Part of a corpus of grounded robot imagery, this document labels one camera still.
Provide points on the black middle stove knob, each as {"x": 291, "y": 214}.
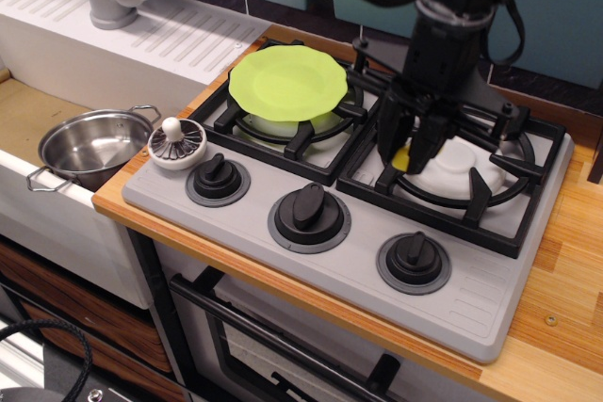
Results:
{"x": 309, "y": 220}

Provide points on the black right burner grate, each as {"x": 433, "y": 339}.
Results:
{"x": 508, "y": 223}

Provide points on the black left burner grate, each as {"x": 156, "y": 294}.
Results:
{"x": 321, "y": 162}

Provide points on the black right stove knob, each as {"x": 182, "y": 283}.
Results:
{"x": 413, "y": 264}

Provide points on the white toy mushroom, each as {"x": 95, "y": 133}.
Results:
{"x": 177, "y": 144}

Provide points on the black left stove knob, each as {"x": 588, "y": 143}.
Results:
{"x": 218, "y": 182}

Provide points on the black burner grate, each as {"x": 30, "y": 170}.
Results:
{"x": 508, "y": 223}
{"x": 321, "y": 162}

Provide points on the grey toy stovetop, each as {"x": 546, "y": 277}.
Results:
{"x": 471, "y": 314}

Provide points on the wooden drawer front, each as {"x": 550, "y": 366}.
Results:
{"x": 126, "y": 346}

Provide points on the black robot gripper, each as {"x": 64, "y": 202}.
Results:
{"x": 433, "y": 84}

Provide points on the black oven door handle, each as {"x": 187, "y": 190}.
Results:
{"x": 277, "y": 342}

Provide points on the stainless steel pot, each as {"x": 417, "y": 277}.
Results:
{"x": 88, "y": 149}

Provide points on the white left burner cap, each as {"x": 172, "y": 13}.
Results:
{"x": 280, "y": 132}

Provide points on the white right burner cap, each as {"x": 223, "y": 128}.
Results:
{"x": 445, "y": 180}

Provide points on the black stove knob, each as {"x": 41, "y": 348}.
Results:
{"x": 309, "y": 220}
{"x": 218, "y": 182}
{"x": 413, "y": 264}

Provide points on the white burner cap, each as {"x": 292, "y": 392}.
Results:
{"x": 280, "y": 132}
{"x": 445, "y": 180}

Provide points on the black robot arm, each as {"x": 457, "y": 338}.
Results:
{"x": 472, "y": 6}

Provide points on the white toy sink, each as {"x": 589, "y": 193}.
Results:
{"x": 55, "y": 62}

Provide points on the lime green plate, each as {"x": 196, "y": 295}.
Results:
{"x": 288, "y": 83}

